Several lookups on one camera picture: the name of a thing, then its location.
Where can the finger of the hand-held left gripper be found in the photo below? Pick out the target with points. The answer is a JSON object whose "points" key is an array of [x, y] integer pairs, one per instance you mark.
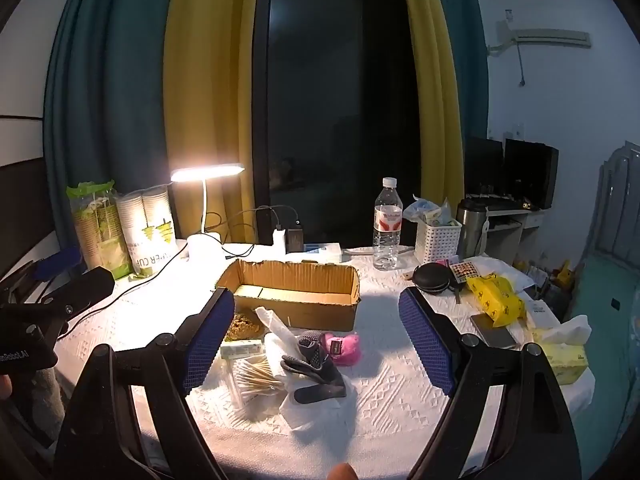
{"points": [[87, 285], [60, 264]]}

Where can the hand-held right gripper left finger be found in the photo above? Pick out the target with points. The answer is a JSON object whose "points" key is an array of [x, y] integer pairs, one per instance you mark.
{"points": [[210, 340]]}

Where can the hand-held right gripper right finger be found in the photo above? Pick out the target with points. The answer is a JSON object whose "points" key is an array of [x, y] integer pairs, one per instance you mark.
{"points": [[425, 340]]}

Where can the small white green box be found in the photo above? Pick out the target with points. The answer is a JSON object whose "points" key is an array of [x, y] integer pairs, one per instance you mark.
{"points": [[242, 349]]}

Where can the brown scouring pad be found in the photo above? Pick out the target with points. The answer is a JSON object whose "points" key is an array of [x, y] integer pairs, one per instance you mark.
{"points": [[242, 327]]}

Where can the cotton swab pack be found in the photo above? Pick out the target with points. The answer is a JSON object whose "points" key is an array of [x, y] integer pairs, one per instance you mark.
{"points": [[255, 376]]}

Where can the pink plush pouch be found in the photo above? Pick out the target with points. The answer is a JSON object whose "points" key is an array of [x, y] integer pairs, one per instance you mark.
{"points": [[345, 349]]}

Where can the brown cardboard box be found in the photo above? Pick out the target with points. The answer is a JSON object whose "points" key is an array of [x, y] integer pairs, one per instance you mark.
{"points": [[295, 305]]}

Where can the grey dotted sock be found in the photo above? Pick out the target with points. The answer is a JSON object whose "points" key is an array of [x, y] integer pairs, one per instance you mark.
{"points": [[314, 350]]}

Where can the dark grey sock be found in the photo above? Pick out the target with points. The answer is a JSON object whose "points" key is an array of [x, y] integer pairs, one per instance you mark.
{"points": [[312, 385]]}

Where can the person's left forearm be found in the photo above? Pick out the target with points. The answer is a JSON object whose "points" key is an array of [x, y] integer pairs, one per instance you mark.
{"points": [[47, 405]]}

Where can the person's left hand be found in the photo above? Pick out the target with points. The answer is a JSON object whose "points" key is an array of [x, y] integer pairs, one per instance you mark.
{"points": [[4, 388]]}

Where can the person's right hand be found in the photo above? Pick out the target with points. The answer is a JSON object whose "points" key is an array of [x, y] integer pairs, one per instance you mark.
{"points": [[343, 472]]}

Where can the green paper cup pack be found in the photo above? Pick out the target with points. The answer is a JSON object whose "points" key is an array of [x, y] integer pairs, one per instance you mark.
{"points": [[97, 230]]}

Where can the black round case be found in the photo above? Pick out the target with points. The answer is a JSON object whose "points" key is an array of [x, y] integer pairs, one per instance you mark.
{"points": [[432, 277]]}

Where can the dark smartphone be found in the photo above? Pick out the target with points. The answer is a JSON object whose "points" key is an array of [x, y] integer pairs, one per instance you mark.
{"points": [[492, 331]]}

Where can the white textured tablecloth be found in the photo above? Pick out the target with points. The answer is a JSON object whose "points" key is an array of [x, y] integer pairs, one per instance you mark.
{"points": [[390, 400]]}

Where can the patterned sticker card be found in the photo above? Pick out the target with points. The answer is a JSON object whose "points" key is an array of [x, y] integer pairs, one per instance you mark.
{"points": [[463, 271]]}

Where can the white paper cup pack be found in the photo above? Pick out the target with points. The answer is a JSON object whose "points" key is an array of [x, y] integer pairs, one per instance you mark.
{"points": [[145, 230]]}

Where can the yellow tissue packet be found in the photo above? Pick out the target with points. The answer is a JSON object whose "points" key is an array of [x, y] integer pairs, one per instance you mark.
{"points": [[495, 300]]}

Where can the white plastic basket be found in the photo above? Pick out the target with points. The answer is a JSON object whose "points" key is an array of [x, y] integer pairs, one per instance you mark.
{"points": [[437, 242]]}

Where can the clear water bottle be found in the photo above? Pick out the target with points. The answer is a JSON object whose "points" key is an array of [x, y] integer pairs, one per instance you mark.
{"points": [[387, 230]]}

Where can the steel thermos flask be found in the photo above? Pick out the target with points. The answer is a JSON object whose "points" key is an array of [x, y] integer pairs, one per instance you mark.
{"points": [[471, 230]]}

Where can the white charger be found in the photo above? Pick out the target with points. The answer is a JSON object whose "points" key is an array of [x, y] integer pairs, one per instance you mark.
{"points": [[279, 239]]}

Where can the green white packet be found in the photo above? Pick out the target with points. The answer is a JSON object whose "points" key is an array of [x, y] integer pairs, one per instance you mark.
{"points": [[442, 214]]}

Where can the black charger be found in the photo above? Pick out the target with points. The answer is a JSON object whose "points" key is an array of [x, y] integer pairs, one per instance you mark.
{"points": [[295, 240]]}

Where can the blue plastic wrapper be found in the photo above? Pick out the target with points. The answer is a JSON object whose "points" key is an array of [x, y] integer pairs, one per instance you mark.
{"points": [[417, 208]]}

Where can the white power strip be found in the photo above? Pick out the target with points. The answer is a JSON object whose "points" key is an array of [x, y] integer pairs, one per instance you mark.
{"points": [[320, 251]]}

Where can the yellow tissue box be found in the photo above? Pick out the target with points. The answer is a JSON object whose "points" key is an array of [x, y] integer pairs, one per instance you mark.
{"points": [[562, 355]]}

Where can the white computer desk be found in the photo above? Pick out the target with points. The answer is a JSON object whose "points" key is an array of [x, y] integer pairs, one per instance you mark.
{"points": [[510, 225]]}

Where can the white desk lamp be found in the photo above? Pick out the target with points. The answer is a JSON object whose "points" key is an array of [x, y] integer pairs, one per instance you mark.
{"points": [[207, 172]]}

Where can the teal curtain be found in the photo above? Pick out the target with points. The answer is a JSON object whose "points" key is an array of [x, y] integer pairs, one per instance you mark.
{"points": [[470, 35], [105, 85]]}

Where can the black monitor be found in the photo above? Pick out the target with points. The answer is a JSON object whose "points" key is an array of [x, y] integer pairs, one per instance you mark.
{"points": [[485, 165], [530, 172]]}

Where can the dark window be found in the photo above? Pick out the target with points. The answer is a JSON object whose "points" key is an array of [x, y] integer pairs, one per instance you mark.
{"points": [[340, 110]]}

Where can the yellow curtain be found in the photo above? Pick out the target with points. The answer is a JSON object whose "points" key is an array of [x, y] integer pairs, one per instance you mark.
{"points": [[435, 85], [210, 70]]}

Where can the white air conditioner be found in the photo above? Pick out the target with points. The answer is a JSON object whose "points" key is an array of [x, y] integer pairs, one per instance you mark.
{"points": [[545, 36]]}

